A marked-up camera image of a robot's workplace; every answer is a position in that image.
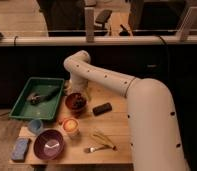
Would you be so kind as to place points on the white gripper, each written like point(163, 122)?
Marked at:
point(80, 87)

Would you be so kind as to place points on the dark purple grapes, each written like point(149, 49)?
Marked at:
point(78, 102)

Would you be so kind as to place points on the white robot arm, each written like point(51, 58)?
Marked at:
point(154, 128)

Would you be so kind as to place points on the red bowl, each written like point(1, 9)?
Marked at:
point(70, 98)

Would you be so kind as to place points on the purple bowl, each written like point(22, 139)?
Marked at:
point(48, 144)

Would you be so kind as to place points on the black rectangular block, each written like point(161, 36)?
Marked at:
point(98, 110)

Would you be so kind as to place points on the orange cup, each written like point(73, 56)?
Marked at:
point(70, 126)

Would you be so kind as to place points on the green plastic tray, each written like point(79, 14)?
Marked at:
point(46, 110)

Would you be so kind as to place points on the dark brush in tray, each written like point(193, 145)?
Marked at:
point(35, 98)

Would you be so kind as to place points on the yellow tongs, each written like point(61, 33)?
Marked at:
point(103, 139)

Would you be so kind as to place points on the small blue cup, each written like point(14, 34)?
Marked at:
point(35, 126)

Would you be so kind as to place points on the silver fork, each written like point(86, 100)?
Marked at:
point(94, 149)

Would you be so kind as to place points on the black office chair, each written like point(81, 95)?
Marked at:
point(102, 19)

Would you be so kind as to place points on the blue sponge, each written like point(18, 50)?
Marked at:
point(20, 149)

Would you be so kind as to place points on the white horizontal rail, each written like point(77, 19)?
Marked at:
point(96, 41)

